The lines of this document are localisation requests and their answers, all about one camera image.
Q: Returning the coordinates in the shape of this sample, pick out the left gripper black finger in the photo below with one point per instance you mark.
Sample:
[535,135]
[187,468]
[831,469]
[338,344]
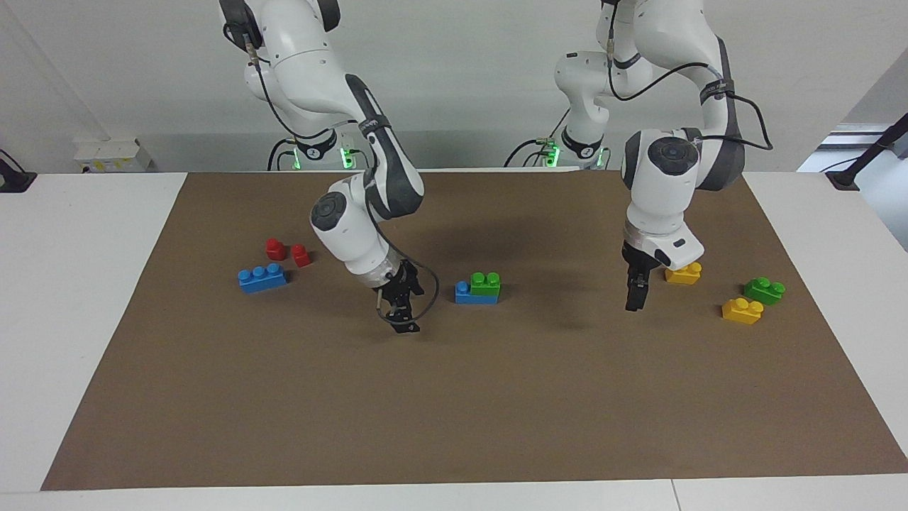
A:
[642,291]
[632,297]

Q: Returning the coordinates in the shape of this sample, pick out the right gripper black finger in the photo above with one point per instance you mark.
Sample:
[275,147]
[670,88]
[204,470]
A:
[408,328]
[399,314]

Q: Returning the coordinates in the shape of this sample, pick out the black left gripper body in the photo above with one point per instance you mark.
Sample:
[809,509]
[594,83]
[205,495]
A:
[638,264]

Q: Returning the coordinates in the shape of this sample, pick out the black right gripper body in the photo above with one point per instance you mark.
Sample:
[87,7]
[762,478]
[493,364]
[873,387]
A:
[401,287]

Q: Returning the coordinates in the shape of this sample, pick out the blue three-stud toy brick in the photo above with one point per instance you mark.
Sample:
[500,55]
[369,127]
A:
[262,278]
[472,297]

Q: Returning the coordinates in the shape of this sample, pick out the green two-stud toy brick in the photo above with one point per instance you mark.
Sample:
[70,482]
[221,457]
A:
[764,291]
[486,284]

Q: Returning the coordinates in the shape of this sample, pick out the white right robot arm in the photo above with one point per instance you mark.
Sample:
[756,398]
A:
[355,241]

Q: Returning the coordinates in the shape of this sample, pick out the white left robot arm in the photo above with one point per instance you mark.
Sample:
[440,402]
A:
[667,184]

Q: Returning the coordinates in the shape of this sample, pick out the yellow two-stud toy brick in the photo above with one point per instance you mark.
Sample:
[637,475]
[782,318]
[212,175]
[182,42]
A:
[687,275]
[742,311]

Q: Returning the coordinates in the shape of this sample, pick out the red single-stud toy brick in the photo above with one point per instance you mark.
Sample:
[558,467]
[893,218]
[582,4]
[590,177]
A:
[275,249]
[301,255]

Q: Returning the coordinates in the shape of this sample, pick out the brown paper table mat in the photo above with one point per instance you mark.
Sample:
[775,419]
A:
[496,397]

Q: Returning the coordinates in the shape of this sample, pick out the white power strip box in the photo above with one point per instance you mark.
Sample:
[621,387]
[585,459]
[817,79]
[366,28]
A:
[110,152]

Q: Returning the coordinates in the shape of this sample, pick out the black table clamp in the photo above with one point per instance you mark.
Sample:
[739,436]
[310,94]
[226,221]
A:
[14,181]

